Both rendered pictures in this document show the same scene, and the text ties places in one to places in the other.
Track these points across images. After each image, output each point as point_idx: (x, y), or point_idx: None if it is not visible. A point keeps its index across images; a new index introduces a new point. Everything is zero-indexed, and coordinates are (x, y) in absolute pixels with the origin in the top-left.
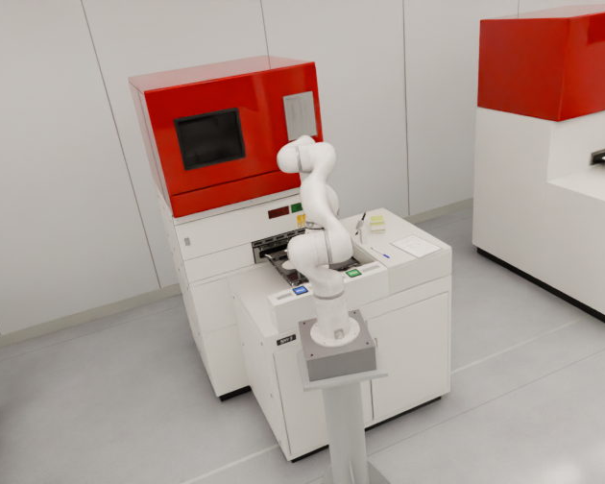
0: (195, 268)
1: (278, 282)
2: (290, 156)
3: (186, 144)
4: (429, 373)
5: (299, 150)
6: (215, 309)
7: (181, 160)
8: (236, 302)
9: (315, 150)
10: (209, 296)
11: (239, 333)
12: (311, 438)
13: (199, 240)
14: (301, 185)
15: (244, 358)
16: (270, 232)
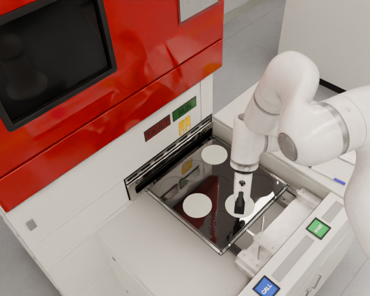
0: (50, 247)
1: (181, 232)
2: (330, 140)
3: (0, 81)
4: (338, 259)
5: (345, 122)
6: (84, 272)
7: None
8: (123, 268)
9: None
10: (75, 264)
11: (117, 278)
12: None
13: (50, 213)
14: (360, 205)
15: (122, 292)
16: (147, 157)
